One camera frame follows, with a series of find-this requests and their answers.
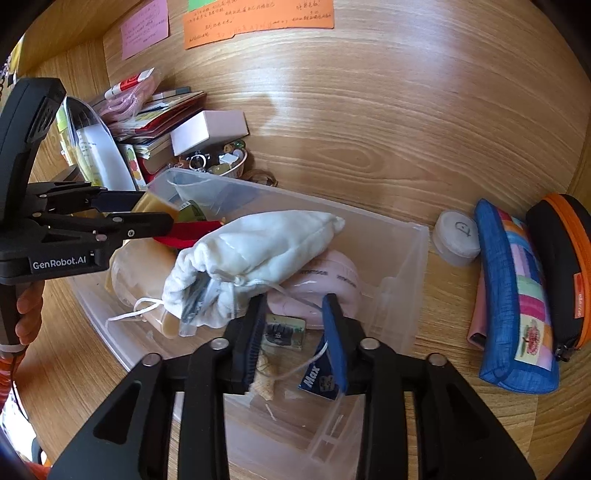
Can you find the pink flat pouch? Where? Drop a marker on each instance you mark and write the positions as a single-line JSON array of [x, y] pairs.
[[478, 323]]

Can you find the dark blue packet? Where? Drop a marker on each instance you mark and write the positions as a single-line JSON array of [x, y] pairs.
[[318, 378]]

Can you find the clear plastic storage box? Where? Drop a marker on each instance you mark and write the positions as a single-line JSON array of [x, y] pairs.
[[401, 295]]

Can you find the red notebook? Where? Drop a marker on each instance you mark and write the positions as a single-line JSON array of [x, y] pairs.
[[171, 115]]

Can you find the red white tube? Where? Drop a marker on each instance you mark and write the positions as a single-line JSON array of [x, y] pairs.
[[129, 83]]

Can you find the pink plastic bag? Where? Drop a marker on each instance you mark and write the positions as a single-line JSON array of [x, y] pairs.
[[124, 104]]

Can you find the yellow rectangular box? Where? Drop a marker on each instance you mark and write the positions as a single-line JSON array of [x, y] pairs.
[[159, 205]]

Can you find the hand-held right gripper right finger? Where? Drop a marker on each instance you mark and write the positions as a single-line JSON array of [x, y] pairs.
[[334, 341]]

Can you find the green card packet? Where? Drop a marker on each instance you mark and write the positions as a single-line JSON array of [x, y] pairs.
[[295, 330]]

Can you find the small white box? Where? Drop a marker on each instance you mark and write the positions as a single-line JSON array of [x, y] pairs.
[[217, 127]]

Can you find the clear plastic jar beige contents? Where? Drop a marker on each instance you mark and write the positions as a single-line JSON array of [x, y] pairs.
[[138, 267]]

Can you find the fruit print notebook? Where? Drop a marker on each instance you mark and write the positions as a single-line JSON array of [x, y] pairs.
[[147, 161]]

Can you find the white round case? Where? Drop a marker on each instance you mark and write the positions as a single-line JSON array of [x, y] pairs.
[[455, 240]]

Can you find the wooden desktop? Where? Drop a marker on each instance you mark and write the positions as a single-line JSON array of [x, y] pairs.
[[369, 138]]

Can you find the blue patchwork pencil case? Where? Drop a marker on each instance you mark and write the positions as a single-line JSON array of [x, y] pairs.
[[498, 286]]

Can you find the small bowl of trinkets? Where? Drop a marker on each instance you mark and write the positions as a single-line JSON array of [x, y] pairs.
[[231, 170]]

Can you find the red flat case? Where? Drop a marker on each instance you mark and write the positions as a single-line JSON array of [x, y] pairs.
[[184, 235]]

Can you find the green paper sheet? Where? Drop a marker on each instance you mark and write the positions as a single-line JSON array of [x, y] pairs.
[[207, 4]]

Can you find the white bottle in clear pouch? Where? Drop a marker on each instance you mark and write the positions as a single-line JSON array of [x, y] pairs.
[[99, 152]]

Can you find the black case orange zipper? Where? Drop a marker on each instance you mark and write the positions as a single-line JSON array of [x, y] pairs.
[[554, 258]]

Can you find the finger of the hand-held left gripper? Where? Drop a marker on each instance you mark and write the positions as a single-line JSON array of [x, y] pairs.
[[120, 201], [147, 226]]

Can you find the pink sticky note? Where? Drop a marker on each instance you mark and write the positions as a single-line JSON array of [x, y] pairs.
[[145, 30]]

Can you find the person's left hand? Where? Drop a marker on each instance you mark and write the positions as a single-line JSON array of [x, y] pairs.
[[30, 314]]

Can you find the orange paper sheet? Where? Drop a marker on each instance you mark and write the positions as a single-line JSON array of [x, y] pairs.
[[258, 23]]

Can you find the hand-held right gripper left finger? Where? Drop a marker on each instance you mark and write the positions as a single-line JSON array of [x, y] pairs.
[[251, 341]]

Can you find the metal keyring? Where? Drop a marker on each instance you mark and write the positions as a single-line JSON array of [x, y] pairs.
[[198, 162]]

